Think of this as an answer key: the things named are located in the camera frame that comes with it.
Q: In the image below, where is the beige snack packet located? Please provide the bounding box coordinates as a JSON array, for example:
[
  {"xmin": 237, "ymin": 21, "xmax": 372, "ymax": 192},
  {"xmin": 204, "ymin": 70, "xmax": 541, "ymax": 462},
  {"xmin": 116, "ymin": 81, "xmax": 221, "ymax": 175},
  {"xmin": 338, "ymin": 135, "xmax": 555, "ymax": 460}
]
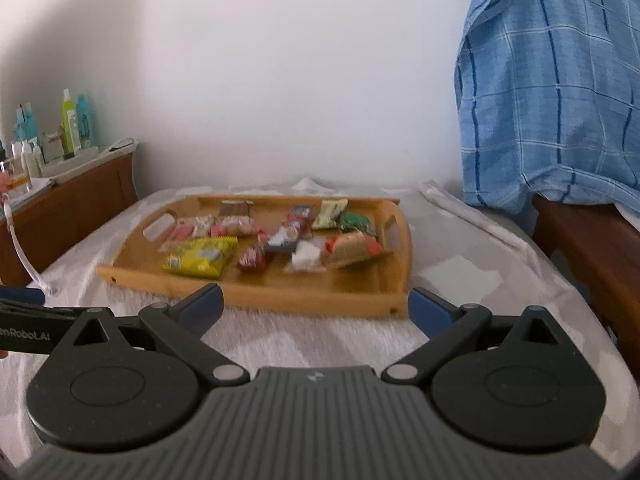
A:
[{"xmin": 312, "ymin": 198, "xmax": 348, "ymax": 230}]

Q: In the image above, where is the red snack packet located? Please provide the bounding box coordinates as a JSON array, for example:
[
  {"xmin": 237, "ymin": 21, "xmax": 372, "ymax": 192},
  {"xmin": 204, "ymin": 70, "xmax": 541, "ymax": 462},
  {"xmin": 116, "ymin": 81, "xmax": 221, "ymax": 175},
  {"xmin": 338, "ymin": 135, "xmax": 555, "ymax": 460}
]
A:
[{"xmin": 160, "ymin": 218, "xmax": 195, "ymax": 252}]

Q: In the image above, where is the dark chocolate bar wrapper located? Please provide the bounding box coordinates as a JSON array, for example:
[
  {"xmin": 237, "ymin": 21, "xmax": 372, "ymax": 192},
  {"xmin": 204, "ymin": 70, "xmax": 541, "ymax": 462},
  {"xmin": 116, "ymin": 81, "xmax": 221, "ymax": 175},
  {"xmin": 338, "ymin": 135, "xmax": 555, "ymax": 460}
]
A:
[{"xmin": 264, "ymin": 226, "xmax": 299, "ymax": 254}]

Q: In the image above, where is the wooden side cabinet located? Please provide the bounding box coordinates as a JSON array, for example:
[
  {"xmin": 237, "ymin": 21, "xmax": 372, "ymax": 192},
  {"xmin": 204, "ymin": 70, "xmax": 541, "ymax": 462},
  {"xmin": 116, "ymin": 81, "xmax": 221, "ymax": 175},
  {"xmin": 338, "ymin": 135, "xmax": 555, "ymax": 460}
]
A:
[{"xmin": 13, "ymin": 154, "xmax": 138, "ymax": 272}]

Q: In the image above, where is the white tray on cabinet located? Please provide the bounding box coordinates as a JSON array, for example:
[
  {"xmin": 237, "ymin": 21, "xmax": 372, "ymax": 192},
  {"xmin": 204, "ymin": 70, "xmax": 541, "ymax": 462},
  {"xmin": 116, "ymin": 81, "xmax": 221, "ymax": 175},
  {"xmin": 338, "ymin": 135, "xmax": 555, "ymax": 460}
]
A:
[{"xmin": 40, "ymin": 138, "xmax": 138, "ymax": 184}]

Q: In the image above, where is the grey white blanket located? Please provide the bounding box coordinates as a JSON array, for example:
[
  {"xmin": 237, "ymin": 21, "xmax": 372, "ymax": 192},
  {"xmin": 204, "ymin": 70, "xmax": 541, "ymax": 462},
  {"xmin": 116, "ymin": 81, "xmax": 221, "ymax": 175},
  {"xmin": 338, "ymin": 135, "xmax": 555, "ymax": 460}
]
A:
[{"xmin": 0, "ymin": 174, "xmax": 626, "ymax": 470}]

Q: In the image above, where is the yellow snack bag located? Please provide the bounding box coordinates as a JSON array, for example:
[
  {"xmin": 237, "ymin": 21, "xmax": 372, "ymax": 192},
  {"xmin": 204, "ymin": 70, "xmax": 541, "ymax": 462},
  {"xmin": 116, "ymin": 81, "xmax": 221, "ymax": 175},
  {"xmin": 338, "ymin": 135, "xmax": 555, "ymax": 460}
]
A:
[{"xmin": 162, "ymin": 236, "xmax": 239, "ymax": 280}]

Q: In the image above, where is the wooden chair right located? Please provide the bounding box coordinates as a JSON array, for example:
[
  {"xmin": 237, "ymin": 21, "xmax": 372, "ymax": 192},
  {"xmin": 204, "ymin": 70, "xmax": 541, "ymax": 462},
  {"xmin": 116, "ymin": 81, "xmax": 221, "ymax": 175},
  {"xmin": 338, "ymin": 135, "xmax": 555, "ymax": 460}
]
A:
[{"xmin": 533, "ymin": 195, "xmax": 639, "ymax": 376}]

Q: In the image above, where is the teal bottle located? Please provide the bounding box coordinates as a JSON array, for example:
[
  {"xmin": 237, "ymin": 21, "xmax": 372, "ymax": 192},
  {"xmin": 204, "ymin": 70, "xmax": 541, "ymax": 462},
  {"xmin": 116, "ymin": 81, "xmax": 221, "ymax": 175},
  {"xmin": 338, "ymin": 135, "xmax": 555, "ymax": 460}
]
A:
[{"xmin": 76, "ymin": 94, "xmax": 94, "ymax": 148}]

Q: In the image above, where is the cream nougat packet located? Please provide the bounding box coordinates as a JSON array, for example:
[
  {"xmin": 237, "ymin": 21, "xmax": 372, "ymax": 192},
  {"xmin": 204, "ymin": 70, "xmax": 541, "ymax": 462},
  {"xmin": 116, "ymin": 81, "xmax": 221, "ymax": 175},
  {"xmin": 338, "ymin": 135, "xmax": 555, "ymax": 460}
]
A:
[{"xmin": 193, "ymin": 214, "xmax": 214, "ymax": 237}]

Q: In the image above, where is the dark red biscuit packet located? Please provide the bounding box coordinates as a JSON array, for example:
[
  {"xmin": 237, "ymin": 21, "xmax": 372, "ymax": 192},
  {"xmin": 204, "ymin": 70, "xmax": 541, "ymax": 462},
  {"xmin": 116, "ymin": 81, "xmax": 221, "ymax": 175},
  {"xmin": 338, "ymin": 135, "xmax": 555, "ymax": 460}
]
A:
[{"xmin": 236, "ymin": 243, "xmax": 272, "ymax": 273}]

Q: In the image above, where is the green tube bottle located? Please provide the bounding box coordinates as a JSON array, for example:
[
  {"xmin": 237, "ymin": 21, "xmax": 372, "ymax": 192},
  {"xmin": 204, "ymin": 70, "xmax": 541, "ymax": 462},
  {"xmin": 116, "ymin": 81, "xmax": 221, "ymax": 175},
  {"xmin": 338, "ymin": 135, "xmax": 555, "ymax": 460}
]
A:
[{"xmin": 61, "ymin": 89, "xmax": 81, "ymax": 154}]

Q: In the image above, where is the pink snack packet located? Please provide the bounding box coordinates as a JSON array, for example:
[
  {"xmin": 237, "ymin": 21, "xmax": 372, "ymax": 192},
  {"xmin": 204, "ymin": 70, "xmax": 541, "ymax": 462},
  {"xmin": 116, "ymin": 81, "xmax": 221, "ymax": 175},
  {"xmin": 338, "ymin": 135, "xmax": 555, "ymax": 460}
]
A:
[{"xmin": 209, "ymin": 216, "xmax": 259, "ymax": 237}]

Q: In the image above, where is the wooden serving tray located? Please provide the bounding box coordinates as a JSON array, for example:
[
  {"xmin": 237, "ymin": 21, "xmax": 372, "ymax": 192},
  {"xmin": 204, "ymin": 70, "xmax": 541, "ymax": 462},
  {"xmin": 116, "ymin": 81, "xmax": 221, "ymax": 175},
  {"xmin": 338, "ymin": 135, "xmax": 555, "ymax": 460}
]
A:
[{"xmin": 96, "ymin": 194, "xmax": 412, "ymax": 318}]

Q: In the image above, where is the brown nut bar packet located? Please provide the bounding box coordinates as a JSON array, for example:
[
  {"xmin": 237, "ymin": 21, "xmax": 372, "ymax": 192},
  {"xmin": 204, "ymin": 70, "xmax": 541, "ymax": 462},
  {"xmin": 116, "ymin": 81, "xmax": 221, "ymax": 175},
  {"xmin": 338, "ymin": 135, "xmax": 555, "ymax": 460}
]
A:
[{"xmin": 218, "ymin": 200, "xmax": 254, "ymax": 217}]

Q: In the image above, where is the wafer cracker packet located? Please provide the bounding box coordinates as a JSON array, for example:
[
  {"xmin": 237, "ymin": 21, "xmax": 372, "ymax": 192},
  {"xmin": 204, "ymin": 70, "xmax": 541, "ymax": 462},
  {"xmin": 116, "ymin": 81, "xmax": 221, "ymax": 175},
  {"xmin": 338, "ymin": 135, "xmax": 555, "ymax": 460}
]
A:
[{"xmin": 320, "ymin": 231, "xmax": 393, "ymax": 269}]

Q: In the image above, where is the white candy packet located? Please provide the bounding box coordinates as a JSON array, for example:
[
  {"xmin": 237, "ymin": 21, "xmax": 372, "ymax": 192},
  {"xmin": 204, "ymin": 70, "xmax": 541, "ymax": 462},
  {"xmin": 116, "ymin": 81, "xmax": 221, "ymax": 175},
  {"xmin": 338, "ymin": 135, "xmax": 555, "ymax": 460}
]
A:
[{"xmin": 284, "ymin": 240, "xmax": 323, "ymax": 273}]

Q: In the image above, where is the green candy wrapper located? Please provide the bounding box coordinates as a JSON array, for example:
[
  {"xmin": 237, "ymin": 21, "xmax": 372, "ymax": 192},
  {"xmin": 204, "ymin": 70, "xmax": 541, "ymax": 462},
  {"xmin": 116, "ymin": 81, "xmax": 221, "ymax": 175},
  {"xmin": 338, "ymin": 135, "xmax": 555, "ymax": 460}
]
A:
[{"xmin": 338, "ymin": 211, "xmax": 375, "ymax": 236}]

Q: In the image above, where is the red Biscoff packet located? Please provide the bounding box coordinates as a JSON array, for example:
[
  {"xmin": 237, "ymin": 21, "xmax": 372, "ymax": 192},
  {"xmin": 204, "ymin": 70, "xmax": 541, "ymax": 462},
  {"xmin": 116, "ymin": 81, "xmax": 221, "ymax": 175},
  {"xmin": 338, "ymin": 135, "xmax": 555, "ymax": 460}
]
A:
[{"xmin": 285, "ymin": 205, "xmax": 314, "ymax": 238}]

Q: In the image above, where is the blue plaid shirt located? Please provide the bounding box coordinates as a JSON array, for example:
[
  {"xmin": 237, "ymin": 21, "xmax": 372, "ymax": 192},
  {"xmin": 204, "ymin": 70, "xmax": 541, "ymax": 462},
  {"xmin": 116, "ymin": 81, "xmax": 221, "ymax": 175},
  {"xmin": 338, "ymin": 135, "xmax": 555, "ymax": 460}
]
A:
[{"xmin": 454, "ymin": 0, "xmax": 639, "ymax": 214}]

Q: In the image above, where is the white cable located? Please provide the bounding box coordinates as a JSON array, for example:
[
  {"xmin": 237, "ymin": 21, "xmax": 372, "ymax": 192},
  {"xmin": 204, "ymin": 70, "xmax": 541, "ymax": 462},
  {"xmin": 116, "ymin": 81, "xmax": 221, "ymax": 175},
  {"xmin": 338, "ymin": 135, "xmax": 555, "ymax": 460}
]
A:
[{"xmin": 3, "ymin": 199, "xmax": 64, "ymax": 297}]

